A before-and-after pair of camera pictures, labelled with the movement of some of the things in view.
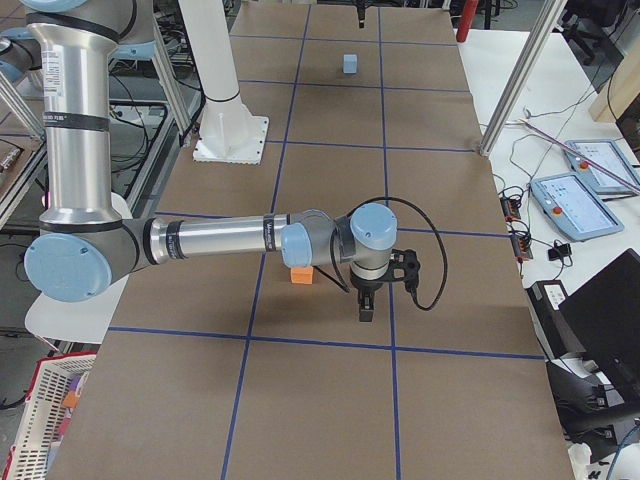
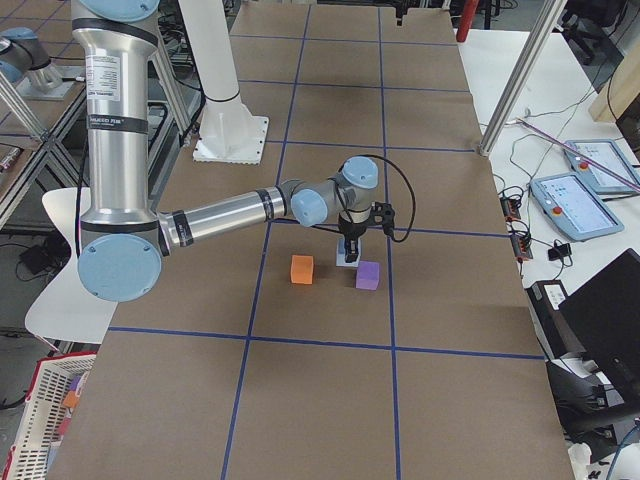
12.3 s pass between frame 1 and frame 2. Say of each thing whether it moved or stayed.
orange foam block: stayed
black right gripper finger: moved
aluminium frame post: stayed
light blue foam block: moved
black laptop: stayed
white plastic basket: stayed
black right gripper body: moved
